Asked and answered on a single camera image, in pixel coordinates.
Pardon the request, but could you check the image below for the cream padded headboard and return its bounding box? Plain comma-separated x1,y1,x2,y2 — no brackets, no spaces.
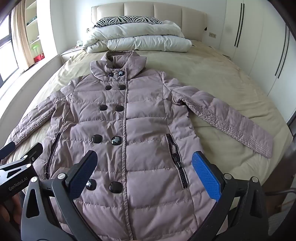
91,2,208,42

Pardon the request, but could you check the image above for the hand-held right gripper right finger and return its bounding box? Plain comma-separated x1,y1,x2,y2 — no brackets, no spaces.
191,151,270,241

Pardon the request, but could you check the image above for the white wardrobe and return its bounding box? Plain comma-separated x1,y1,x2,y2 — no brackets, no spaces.
219,0,296,127

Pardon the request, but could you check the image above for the white wall shelf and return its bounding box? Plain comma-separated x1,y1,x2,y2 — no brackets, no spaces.
24,0,46,64

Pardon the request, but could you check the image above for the beige curtain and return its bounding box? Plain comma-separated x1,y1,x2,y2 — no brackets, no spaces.
10,0,35,70

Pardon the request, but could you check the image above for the white folded duvet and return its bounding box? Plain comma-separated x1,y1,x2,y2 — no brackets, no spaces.
82,20,192,54

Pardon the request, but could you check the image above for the white nightstand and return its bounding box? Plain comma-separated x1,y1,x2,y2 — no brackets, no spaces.
60,45,88,63

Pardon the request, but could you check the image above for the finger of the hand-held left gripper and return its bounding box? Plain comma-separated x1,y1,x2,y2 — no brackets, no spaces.
0,141,16,160
13,142,43,168

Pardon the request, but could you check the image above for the window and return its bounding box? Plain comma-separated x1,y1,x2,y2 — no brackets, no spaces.
0,11,21,82

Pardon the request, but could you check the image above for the bed with beige sheet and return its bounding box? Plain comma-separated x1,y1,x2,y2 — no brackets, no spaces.
5,39,295,210

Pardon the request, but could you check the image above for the zebra print pillow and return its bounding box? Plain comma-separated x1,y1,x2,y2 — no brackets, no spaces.
95,16,164,27

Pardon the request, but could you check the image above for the person's left hand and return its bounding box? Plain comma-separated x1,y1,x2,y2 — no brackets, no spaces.
0,193,23,229

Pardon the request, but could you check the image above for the mauve quilted puffer coat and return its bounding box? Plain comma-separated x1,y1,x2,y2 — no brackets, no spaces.
0,50,274,241

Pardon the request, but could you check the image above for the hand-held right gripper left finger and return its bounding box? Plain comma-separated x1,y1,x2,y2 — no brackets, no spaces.
21,150,102,241

